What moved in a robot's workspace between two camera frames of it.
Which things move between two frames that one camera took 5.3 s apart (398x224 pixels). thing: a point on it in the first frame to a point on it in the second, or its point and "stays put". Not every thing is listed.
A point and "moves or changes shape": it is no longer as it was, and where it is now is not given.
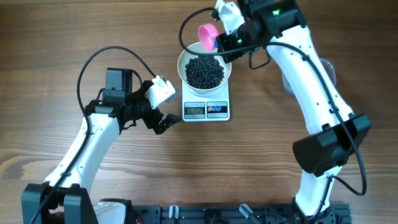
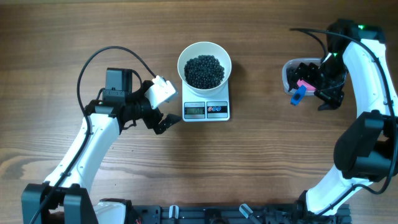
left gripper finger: [168, 121] stays put
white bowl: [185, 56] stays put
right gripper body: [236, 39] to [332, 70]
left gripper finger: [160, 128] stays put
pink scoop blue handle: [208, 33] moves or changes shape
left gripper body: [142, 108] stays put
